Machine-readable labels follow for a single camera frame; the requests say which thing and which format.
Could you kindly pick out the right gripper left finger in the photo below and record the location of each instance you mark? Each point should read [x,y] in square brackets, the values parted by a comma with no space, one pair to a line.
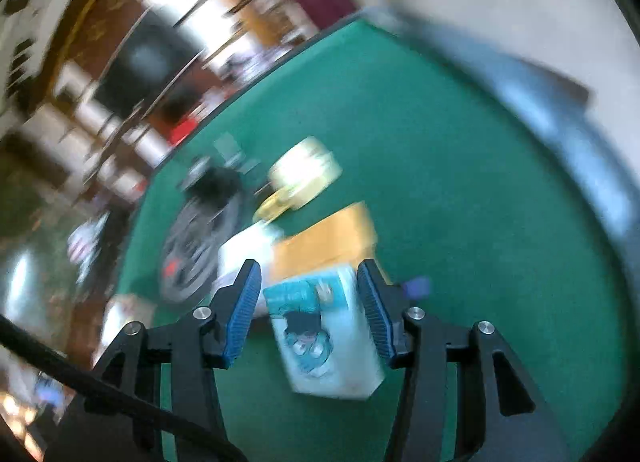
[207,339]

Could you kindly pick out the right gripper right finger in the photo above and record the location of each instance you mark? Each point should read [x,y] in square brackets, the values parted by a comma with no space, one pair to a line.
[502,415]

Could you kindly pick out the teal patterned tissue pack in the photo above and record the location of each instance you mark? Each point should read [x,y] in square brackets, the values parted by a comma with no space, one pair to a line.
[323,335]

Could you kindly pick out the round grey black disc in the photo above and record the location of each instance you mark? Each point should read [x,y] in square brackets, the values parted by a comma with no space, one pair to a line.
[189,261]

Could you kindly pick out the white power adapter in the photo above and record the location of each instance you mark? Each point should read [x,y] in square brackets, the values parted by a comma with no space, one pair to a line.
[257,242]

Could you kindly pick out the black cylindrical motor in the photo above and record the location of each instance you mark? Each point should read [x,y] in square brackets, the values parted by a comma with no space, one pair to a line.
[210,183]

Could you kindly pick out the yellow paper packet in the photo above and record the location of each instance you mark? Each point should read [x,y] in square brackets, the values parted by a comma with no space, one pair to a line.
[346,237]

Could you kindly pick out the black television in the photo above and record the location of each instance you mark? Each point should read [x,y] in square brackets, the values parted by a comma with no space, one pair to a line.
[149,68]

